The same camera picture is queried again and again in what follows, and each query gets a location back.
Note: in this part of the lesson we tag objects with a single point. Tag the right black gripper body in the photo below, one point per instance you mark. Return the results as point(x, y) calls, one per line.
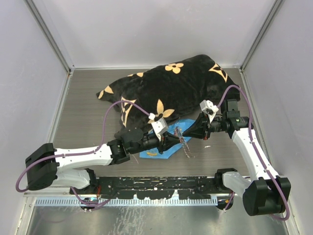
point(208, 127)

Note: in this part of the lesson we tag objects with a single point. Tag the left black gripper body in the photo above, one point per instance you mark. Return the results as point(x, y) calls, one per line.
point(160, 148)

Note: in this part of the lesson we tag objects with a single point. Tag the large metal keyring with rings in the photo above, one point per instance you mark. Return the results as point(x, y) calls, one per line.
point(178, 132)

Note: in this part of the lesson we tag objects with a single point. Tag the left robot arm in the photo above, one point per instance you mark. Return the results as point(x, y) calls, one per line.
point(48, 166)

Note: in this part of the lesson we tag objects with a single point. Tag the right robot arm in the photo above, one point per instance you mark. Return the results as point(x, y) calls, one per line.
point(264, 192)

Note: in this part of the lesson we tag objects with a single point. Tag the blue cartoon print cloth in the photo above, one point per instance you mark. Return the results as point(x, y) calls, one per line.
point(153, 153)

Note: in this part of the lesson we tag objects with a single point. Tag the black floral plush pillow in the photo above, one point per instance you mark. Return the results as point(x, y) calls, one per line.
point(168, 91)

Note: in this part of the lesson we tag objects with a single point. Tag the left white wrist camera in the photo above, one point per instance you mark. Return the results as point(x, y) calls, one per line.
point(159, 127)

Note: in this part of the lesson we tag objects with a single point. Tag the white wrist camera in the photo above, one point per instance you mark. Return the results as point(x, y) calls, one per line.
point(209, 108)
point(159, 127)

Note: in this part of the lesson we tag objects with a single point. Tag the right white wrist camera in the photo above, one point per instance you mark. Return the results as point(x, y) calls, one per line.
point(209, 108)

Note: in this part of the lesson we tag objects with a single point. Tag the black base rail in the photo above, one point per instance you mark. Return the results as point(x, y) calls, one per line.
point(163, 187)

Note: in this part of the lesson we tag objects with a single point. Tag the white slotted cable duct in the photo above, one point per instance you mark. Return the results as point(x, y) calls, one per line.
point(174, 201)

